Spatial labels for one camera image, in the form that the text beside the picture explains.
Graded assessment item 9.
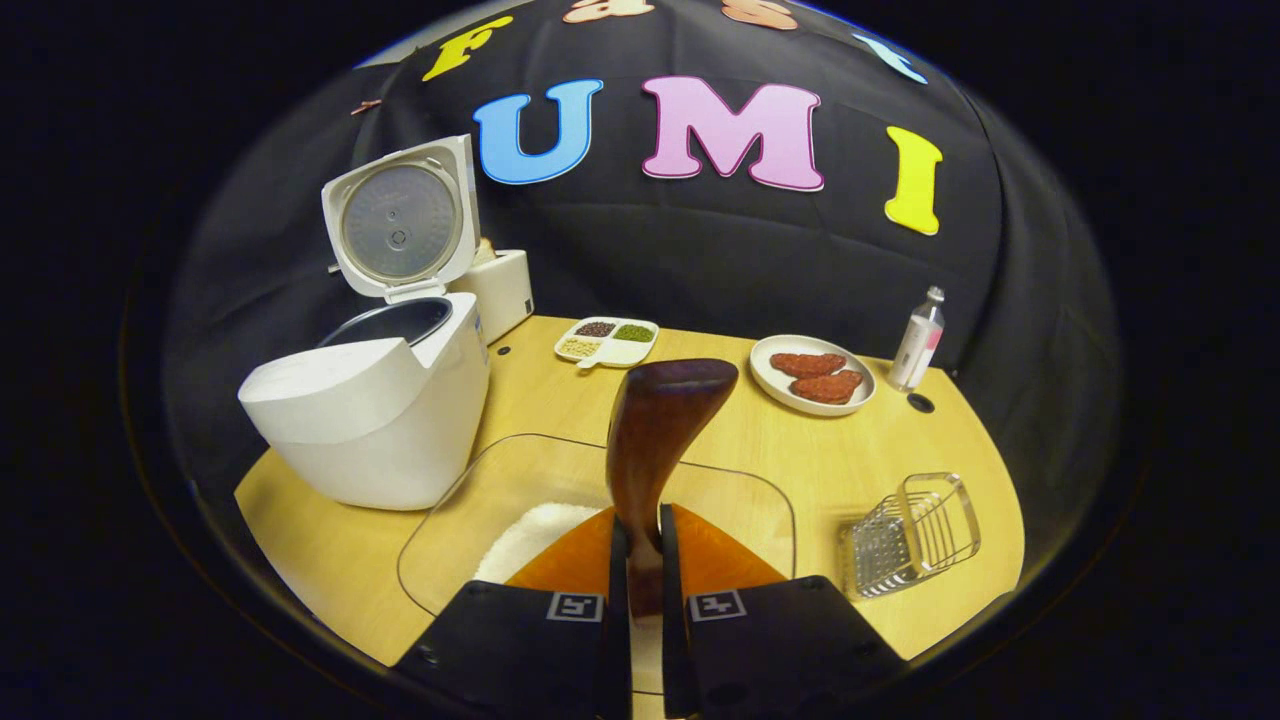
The white toaster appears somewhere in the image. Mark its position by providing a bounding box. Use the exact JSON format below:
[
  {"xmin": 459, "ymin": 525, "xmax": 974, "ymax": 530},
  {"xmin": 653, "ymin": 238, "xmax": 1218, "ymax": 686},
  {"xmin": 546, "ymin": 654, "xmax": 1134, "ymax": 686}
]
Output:
[{"xmin": 450, "ymin": 237, "xmax": 535, "ymax": 346}]

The clear glass bowl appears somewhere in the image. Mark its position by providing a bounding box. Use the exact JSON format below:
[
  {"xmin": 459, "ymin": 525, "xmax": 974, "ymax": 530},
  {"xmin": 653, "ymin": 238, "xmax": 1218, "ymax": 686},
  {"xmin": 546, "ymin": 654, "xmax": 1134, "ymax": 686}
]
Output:
[{"xmin": 397, "ymin": 432, "xmax": 798, "ymax": 696}]

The brown wooden spoon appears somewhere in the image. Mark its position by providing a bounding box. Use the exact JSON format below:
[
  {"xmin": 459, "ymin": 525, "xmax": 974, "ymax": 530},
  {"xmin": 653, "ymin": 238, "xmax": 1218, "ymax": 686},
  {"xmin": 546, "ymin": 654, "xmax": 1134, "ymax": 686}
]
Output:
[{"xmin": 605, "ymin": 358, "xmax": 740, "ymax": 619}]

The clear bottle pink label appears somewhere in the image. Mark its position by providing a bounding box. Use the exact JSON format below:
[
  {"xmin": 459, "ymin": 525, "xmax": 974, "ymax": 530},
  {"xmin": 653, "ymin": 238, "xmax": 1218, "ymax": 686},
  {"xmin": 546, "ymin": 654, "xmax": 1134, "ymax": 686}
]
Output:
[{"xmin": 888, "ymin": 286, "xmax": 946, "ymax": 393}]

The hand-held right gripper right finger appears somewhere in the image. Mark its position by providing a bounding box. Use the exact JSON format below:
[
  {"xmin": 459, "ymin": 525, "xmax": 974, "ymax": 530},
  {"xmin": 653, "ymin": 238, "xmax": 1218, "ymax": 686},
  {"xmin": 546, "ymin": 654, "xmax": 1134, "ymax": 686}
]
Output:
[{"xmin": 658, "ymin": 503, "xmax": 909, "ymax": 720}]

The black backdrop cloth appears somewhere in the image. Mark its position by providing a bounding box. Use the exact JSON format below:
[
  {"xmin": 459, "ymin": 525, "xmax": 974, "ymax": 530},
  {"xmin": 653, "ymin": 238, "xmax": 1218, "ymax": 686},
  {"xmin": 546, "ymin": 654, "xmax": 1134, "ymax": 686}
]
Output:
[{"xmin": 165, "ymin": 0, "xmax": 1121, "ymax": 501}]

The metal wire chopstick holder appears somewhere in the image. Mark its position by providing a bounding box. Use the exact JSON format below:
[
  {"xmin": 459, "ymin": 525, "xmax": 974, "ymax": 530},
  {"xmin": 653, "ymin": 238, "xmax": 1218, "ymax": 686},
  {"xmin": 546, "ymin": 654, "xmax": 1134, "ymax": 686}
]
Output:
[{"xmin": 838, "ymin": 472, "xmax": 982, "ymax": 600}]

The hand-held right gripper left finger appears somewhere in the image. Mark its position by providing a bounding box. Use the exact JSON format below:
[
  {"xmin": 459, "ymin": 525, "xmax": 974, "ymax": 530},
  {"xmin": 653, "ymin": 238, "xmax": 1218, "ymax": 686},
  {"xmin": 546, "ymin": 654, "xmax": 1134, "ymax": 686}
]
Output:
[{"xmin": 390, "ymin": 505, "xmax": 633, "ymax": 720}]

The white round plate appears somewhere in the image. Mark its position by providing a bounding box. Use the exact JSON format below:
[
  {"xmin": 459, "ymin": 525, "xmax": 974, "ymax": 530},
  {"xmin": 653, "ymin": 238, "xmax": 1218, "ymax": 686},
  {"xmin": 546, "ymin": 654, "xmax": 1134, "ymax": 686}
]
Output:
[{"xmin": 749, "ymin": 334, "xmax": 878, "ymax": 417}]

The white divided grain dish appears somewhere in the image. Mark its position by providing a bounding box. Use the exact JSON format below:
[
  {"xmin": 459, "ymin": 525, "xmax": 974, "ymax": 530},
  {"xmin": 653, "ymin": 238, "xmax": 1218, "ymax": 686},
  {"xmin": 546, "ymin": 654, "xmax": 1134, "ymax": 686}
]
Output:
[{"xmin": 554, "ymin": 316, "xmax": 660, "ymax": 370}]

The white rice cooker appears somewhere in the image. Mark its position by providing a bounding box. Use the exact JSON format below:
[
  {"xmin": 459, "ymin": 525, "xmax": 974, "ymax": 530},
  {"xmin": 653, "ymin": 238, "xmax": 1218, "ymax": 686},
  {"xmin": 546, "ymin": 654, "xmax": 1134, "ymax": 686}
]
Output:
[{"xmin": 238, "ymin": 134, "xmax": 492, "ymax": 512}]

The red meat piece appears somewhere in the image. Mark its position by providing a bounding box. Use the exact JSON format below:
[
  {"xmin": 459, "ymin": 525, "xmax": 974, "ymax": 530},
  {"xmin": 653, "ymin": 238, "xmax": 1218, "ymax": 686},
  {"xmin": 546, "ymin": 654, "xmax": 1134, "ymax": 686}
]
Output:
[
  {"xmin": 789, "ymin": 369, "xmax": 865, "ymax": 405},
  {"xmin": 769, "ymin": 352, "xmax": 848, "ymax": 380}
]

